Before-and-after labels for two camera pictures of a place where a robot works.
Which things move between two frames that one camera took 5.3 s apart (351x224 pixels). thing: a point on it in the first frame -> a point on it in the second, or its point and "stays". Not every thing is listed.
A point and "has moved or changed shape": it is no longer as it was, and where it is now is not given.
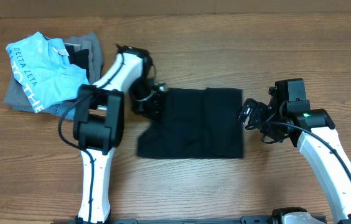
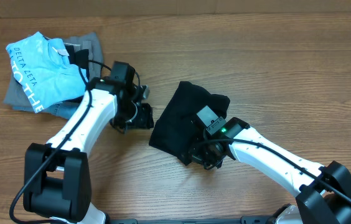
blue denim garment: [59, 109] stays
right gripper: [253, 112] -> [203, 156]
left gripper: [150, 108] -> [145, 119]
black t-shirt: [196, 123] has moved or changed shape
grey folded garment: [16, 96] stays
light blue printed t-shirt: [43, 70] stays
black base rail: [246, 219] stays
